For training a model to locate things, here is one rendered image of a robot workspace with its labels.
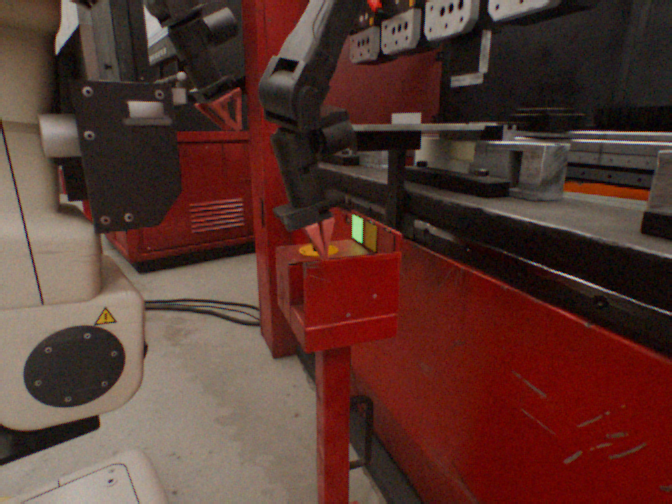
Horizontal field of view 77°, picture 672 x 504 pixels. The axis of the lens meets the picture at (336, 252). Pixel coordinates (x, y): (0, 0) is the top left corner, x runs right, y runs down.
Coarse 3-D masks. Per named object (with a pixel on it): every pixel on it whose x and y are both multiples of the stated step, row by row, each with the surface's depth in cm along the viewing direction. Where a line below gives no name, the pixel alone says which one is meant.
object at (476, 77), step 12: (468, 36) 85; (480, 36) 82; (456, 48) 88; (468, 48) 85; (480, 48) 82; (456, 60) 89; (468, 60) 86; (480, 60) 83; (456, 72) 89; (468, 72) 86; (480, 72) 84; (456, 84) 91; (468, 84) 88
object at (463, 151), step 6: (456, 144) 89; (462, 144) 87; (468, 144) 85; (474, 144) 84; (450, 150) 91; (456, 150) 89; (462, 150) 87; (468, 150) 85; (474, 150) 84; (450, 156) 91; (456, 156) 89; (462, 156) 87; (468, 156) 86
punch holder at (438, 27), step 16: (432, 0) 89; (448, 0) 84; (464, 0) 80; (480, 0) 80; (432, 16) 89; (448, 16) 84; (464, 16) 80; (480, 16) 80; (432, 32) 90; (448, 32) 85; (464, 32) 83; (496, 32) 83
